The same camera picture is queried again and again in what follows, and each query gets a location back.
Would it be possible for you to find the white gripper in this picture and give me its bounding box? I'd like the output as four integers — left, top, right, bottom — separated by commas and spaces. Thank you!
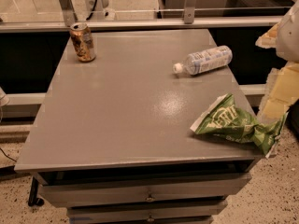
255, 1, 299, 120

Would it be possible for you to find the green jalapeno chip bag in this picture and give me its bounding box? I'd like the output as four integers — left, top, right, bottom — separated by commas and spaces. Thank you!
190, 93, 287, 158

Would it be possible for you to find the clear plastic water bottle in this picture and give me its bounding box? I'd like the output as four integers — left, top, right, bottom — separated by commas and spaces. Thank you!
173, 46, 233, 76

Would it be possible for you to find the grey lower drawer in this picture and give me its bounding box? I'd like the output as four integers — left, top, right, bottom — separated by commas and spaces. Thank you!
67, 200, 227, 224

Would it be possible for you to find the grey drawer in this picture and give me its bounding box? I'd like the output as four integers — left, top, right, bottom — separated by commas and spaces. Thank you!
39, 173, 251, 207
67, 200, 227, 224

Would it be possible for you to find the metal upper drawer knob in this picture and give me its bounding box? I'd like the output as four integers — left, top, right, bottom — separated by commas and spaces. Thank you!
145, 194, 155, 203

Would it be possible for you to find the metal drawer knob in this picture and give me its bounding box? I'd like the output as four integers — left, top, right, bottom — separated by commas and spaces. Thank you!
147, 215, 155, 223
145, 194, 155, 203

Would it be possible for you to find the gold soda can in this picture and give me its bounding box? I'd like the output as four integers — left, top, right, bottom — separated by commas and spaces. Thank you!
69, 22, 96, 63

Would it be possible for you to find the metal lower drawer knob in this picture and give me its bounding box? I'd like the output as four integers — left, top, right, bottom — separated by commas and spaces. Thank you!
147, 215, 155, 223

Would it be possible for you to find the grey upper drawer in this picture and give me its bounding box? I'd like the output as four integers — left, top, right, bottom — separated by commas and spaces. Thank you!
39, 173, 251, 207

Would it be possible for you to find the black table leg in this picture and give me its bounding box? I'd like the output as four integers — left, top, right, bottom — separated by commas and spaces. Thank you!
27, 178, 44, 207

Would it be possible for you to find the metal bracket post right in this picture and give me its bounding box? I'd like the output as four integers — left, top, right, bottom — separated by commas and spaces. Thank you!
183, 0, 197, 24

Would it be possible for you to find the metal bracket post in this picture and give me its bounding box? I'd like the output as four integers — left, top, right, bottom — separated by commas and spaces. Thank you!
59, 0, 78, 27
183, 0, 197, 24

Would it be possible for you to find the black hanging cable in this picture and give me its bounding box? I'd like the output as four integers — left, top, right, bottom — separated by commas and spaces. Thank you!
85, 0, 101, 21

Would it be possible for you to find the metal bracket post left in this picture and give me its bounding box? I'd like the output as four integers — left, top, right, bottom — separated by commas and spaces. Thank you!
59, 0, 78, 27

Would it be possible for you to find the grey horizontal rail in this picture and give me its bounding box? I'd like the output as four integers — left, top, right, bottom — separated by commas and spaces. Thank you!
0, 16, 282, 33

